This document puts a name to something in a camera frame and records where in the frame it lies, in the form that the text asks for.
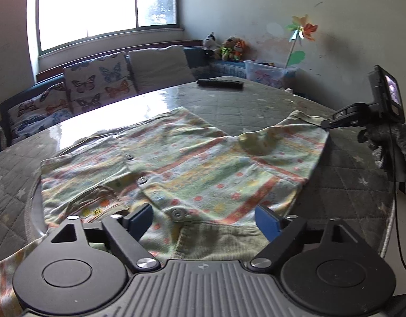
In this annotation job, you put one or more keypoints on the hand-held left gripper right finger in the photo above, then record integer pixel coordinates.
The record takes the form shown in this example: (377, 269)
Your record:
(267, 223)

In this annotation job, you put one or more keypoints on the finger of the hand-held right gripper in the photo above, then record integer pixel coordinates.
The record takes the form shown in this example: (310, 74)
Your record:
(343, 116)

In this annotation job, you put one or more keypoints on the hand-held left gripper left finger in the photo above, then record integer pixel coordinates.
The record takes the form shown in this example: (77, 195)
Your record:
(140, 219)

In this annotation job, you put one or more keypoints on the patterned green baby garment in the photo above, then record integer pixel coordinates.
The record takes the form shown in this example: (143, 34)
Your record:
(189, 158)

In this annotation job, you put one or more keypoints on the person's right hand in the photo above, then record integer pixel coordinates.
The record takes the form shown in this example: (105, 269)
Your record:
(376, 143)

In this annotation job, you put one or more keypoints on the clear plastic storage box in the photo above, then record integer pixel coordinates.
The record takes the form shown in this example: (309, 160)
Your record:
(269, 74)

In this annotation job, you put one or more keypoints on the colourful paper pinwheel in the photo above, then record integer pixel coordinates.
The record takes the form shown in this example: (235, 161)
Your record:
(302, 29)

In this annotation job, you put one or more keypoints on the orange plush toy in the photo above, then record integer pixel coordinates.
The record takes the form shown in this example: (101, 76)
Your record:
(241, 50)

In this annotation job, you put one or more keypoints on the black remote control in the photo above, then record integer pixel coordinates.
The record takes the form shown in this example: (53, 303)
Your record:
(220, 84)

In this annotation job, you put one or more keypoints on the brown plush bear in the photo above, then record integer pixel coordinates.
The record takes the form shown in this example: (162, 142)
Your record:
(229, 49)

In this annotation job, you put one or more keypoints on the upright butterfly print pillow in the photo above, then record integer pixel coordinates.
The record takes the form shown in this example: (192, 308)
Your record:
(99, 81)

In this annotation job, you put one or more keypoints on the flat butterfly print pillow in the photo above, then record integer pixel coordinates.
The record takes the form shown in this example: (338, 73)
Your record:
(37, 109)

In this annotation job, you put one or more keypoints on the black and white plush dog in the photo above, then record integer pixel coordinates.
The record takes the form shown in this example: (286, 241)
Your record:
(211, 43)

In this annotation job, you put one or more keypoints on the plain beige cushion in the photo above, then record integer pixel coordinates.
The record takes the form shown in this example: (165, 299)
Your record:
(160, 67)

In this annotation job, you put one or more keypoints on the dark blue sofa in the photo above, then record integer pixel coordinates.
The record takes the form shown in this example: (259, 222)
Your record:
(198, 57)

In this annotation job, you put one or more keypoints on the window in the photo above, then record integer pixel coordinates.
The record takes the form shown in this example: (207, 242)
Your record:
(103, 3)

